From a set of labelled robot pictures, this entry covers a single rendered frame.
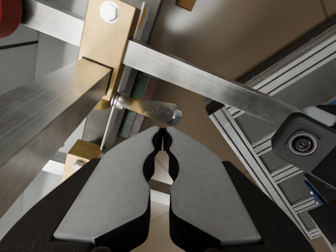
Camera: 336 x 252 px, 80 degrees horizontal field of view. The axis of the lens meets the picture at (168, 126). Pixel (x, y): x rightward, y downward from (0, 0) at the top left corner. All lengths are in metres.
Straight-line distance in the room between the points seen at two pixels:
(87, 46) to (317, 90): 1.07
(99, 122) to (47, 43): 0.22
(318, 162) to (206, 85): 0.15
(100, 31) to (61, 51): 0.31
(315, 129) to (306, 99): 0.95
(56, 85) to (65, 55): 0.38
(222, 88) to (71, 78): 0.18
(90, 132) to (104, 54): 0.29
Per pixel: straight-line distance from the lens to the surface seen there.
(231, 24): 1.17
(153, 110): 0.16
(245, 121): 1.09
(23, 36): 0.54
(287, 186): 1.46
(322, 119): 0.33
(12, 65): 0.53
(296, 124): 0.22
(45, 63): 0.59
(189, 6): 1.05
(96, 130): 0.51
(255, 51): 1.22
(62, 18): 0.29
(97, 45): 0.26
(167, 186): 0.44
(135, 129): 0.48
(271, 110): 0.32
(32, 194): 0.86
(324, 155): 0.23
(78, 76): 0.21
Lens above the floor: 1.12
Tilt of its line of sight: 62 degrees down
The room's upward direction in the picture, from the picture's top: 180 degrees clockwise
